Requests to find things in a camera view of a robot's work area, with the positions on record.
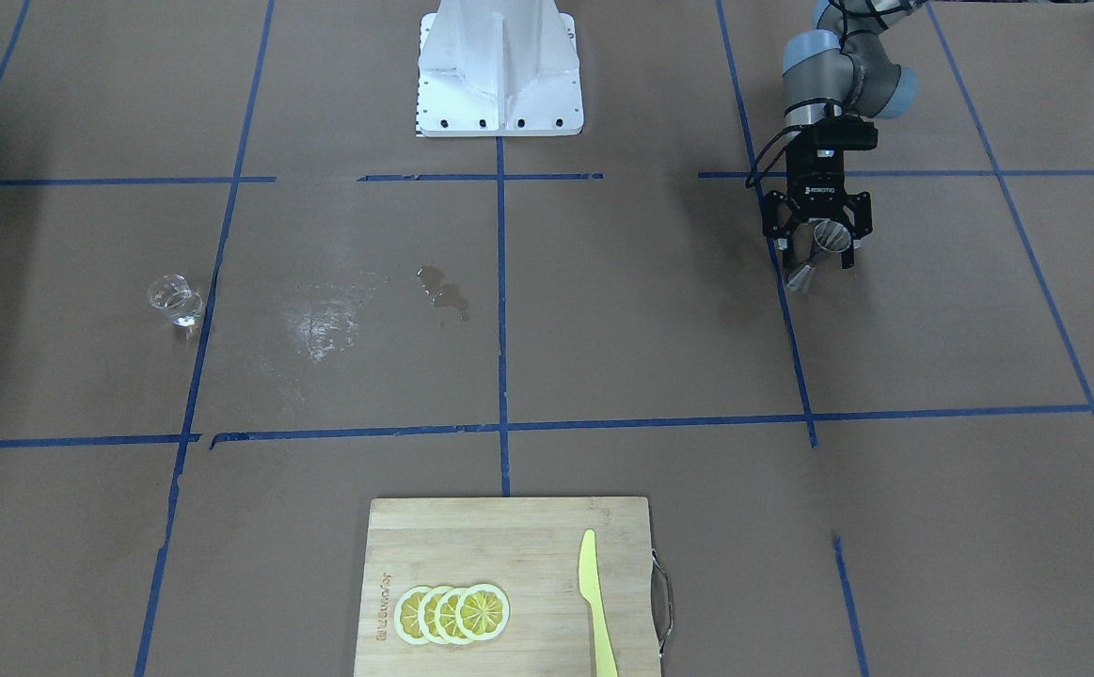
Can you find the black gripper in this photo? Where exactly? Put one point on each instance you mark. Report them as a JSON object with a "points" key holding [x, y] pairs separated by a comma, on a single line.
{"points": [[816, 181]]}

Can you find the steel double jigger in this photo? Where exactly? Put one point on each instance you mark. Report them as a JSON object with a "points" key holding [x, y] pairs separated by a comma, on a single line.
{"points": [[830, 239]]}

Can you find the clear glass measuring cup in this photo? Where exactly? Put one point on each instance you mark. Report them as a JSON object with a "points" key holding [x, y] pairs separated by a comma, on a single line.
{"points": [[173, 296]]}

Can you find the yellow plastic knife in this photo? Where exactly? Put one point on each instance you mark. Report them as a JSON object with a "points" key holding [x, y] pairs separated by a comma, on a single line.
{"points": [[589, 580]]}

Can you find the lemon slice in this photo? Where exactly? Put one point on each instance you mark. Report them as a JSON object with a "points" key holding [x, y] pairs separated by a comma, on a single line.
{"points": [[427, 615], [409, 624], [483, 612], [446, 617]]}

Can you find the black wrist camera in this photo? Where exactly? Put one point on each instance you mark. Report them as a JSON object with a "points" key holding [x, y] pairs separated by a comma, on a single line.
{"points": [[843, 133]]}

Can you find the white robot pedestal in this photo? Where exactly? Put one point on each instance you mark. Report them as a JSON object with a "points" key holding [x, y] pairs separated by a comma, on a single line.
{"points": [[498, 68]]}

